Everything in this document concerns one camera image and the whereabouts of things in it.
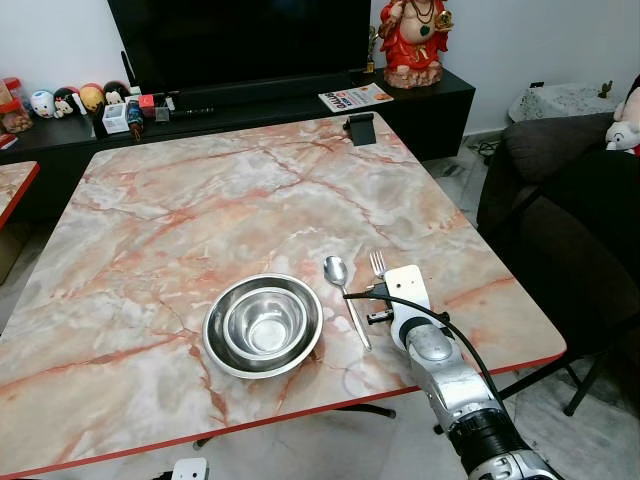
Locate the small steel bowl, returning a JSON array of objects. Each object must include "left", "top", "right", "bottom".
[{"left": 222, "top": 287, "right": 307, "bottom": 359}]

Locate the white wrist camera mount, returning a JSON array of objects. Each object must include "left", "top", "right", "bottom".
[
  {"left": 383, "top": 265, "right": 442, "bottom": 351},
  {"left": 171, "top": 458, "right": 210, "bottom": 480}
]

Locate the white round figurine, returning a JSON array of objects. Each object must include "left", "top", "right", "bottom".
[{"left": 30, "top": 90, "right": 56, "bottom": 120}]

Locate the large steel bowl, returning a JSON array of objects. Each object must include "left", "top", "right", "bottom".
[{"left": 203, "top": 273, "right": 325, "bottom": 380}]

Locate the yellow round figurine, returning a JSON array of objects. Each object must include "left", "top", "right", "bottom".
[{"left": 79, "top": 84, "right": 105, "bottom": 114}]

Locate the black television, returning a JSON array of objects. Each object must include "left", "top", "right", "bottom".
[{"left": 108, "top": 0, "right": 374, "bottom": 92}]

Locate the black TV console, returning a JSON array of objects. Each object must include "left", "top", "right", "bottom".
[{"left": 0, "top": 68, "right": 477, "bottom": 223}]

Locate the grey lace table cloth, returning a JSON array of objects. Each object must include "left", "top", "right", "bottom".
[{"left": 509, "top": 83, "right": 617, "bottom": 124}]

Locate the small white box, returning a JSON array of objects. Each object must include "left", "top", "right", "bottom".
[{"left": 103, "top": 104, "right": 132, "bottom": 135}]

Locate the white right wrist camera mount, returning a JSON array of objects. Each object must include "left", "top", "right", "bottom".
[{"left": 383, "top": 265, "right": 442, "bottom": 351}]

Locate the black mouse-ear figurine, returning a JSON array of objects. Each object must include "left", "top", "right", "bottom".
[{"left": 103, "top": 80, "right": 130, "bottom": 107}]

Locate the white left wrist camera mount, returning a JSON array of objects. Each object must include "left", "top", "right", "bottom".
[{"left": 171, "top": 458, "right": 210, "bottom": 480}]

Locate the red deity statue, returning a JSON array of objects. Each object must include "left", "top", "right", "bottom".
[{"left": 379, "top": 0, "right": 447, "bottom": 90}]

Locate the white orange magazine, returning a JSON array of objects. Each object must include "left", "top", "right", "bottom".
[{"left": 319, "top": 83, "right": 395, "bottom": 114}]

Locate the steel spoon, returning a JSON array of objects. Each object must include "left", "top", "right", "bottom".
[{"left": 324, "top": 256, "right": 374, "bottom": 352}]

